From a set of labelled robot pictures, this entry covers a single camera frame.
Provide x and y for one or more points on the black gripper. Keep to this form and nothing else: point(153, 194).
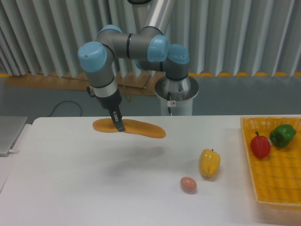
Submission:
point(111, 103)

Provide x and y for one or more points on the long orange bread loaf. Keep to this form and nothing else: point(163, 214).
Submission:
point(131, 127)

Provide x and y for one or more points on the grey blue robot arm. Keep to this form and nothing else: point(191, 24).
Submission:
point(151, 51)

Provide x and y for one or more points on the brown cardboard sheet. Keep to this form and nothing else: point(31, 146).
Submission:
point(129, 85)

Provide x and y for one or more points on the silver laptop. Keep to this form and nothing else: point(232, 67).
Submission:
point(10, 129)

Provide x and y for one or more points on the white folding partition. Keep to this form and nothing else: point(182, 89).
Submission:
point(236, 37)

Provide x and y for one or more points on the brown egg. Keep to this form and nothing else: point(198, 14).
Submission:
point(188, 184)

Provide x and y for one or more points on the yellow bell pepper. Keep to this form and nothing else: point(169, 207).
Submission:
point(209, 162)

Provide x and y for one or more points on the red bell pepper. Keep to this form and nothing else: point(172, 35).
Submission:
point(260, 146)

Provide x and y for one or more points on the green bell pepper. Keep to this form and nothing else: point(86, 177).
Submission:
point(282, 135)

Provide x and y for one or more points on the yellow woven basket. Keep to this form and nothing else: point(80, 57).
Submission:
point(276, 178)

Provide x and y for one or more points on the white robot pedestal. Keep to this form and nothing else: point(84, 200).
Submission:
point(176, 97)

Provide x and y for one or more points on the white laptop cable plug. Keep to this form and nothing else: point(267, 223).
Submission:
point(13, 151)

